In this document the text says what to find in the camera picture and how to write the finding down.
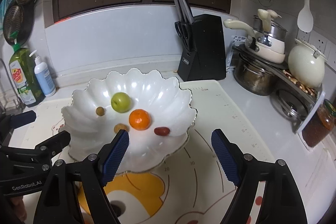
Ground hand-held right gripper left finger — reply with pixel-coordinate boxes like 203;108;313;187
33;129;130;224

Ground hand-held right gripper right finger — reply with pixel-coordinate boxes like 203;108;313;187
211;128;308;224

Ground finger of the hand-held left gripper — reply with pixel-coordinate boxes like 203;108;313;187
0;110;37;146
0;131;71;170

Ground orange mandarin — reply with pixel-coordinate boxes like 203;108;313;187
129;109;152;131

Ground green plum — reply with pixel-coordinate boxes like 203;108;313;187
110;92;131;113

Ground white scalloped bowl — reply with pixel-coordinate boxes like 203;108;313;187
61;68;198;173

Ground person's left hand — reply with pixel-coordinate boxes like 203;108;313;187
5;195;27;224

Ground green dish soap bottle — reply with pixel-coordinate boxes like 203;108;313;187
9;40;46;107

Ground white pump bottle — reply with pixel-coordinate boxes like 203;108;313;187
29;50;56;98

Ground bear printed baking mat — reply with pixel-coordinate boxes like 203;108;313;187
21;80;287;224

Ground steel pot lid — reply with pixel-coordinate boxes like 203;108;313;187
277;89;308;118

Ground large steel pot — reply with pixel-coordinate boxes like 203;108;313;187
234;52;277;97

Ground dark round strainer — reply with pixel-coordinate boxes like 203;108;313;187
3;2;36;46

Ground glass jar of sauce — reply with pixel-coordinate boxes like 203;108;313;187
302;99;336;148

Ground grey pot rack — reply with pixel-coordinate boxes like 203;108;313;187
231;35;326;134

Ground black knife block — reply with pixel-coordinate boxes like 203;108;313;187
178;13;227;82

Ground cream casserole pot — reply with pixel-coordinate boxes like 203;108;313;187
288;38;329;89

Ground black kitchen scissors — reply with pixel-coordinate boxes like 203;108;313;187
175;21;194;53

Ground small steel pot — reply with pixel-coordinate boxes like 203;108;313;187
252;15;288;42

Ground cream ladle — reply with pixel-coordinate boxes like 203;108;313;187
257;9;283;32

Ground white rice spoon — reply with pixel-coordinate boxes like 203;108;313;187
297;0;314;33

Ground cream pan with handle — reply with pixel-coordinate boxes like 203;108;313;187
224;19;286;64

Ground white wall sockets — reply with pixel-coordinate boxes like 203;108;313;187
297;30;336;65

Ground steel handled knives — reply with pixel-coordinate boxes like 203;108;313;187
169;0;195;24

